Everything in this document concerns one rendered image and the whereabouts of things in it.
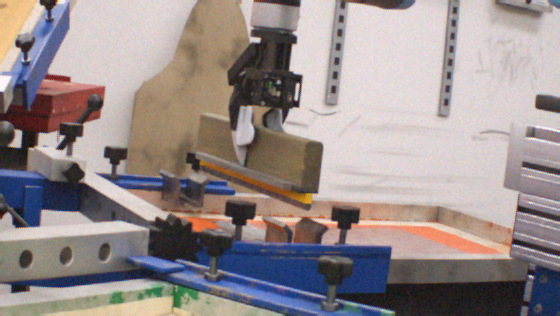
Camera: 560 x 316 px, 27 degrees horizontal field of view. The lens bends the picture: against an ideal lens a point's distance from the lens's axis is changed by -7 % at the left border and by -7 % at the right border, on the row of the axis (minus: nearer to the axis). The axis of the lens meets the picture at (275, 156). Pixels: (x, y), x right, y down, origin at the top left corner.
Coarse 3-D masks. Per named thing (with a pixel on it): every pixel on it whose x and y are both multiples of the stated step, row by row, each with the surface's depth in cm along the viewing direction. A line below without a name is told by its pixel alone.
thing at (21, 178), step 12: (0, 180) 174; (12, 180) 175; (24, 180) 176; (36, 180) 177; (48, 180) 178; (0, 192) 174; (12, 192) 175; (48, 192) 178; (60, 192) 179; (72, 192) 180; (12, 204) 176; (48, 204) 178; (60, 204) 179; (72, 204) 180
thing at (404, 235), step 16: (208, 224) 209; (256, 224) 215; (288, 224) 219; (336, 224) 225; (352, 224) 228; (336, 240) 207; (352, 240) 209; (368, 240) 211; (384, 240) 213; (400, 240) 214; (416, 240) 216; (432, 240) 218; (448, 240) 220; (464, 240) 222
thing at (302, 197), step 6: (204, 162) 211; (216, 168) 207; (222, 168) 204; (228, 174) 202; (234, 174) 200; (240, 174) 198; (246, 180) 195; (252, 180) 193; (264, 186) 189; (270, 186) 187; (282, 192) 184; (288, 192) 182; (294, 192) 180; (294, 198) 180; (300, 198) 178; (306, 198) 177
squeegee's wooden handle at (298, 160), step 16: (208, 128) 208; (224, 128) 202; (256, 128) 192; (208, 144) 208; (224, 144) 202; (256, 144) 191; (272, 144) 185; (288, 144) 181; (304, 144) 176; (320, 144) 177; (256, 160) 190; (272, 160) 185; (288, 160) 180; (304, 160) 176; (320, 160) 177; (288, 176) 180; (304, 176) 176; (304, 192) 177
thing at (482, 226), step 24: (144, 192) 215; (288, 216) 228; (312, 216) 230; (360, 216) 235; (384, 216) 237; (408, 216) 239; (432, 216) 242; (456, 216) 236; (480, 216) 231; (504, 240) 220; (408, 264) 176; (432, 264) 178; (456, 264) 180; (480, 264) 182; (504, 264) 184; (528, 264) 186
